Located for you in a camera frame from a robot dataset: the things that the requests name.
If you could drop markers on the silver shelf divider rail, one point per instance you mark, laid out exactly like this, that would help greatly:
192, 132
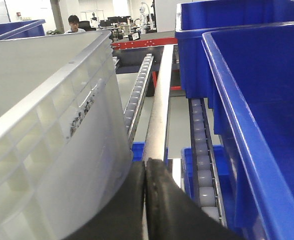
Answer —
156, 135

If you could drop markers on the blue bin lower shelf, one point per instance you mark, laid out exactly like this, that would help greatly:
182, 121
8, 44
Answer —
223, 173

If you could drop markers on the blue bin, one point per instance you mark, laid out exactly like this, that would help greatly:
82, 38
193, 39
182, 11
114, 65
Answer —
22, 29
193, 19
253, 70

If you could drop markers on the white humanoid robot background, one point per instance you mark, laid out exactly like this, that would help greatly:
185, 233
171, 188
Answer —
143, 17

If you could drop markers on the blue bin far left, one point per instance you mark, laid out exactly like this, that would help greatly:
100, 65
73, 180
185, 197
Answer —
22, 29

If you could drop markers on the seated person in background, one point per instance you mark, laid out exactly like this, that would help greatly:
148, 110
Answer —
73, 21

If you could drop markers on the white roller track right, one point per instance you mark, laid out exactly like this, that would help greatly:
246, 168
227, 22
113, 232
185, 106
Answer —
206, 185

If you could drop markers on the white plastic tote bin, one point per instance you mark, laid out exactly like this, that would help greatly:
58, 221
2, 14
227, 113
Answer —
64, 150

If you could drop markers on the white roller track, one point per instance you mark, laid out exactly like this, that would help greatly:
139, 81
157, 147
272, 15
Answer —
135, 103
206, 185

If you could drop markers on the blue bin far right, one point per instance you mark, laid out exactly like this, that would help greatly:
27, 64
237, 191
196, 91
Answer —
193, 19

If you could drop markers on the blue bin near right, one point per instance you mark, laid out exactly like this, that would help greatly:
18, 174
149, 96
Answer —
253, 70

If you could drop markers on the red shelf frame beam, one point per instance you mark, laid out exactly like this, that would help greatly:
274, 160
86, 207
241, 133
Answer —
142, 43

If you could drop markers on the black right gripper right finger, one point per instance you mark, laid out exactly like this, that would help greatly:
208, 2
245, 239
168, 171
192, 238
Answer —
172, 215

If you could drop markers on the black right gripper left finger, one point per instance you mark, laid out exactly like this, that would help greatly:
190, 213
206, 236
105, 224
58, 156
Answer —
121, 217

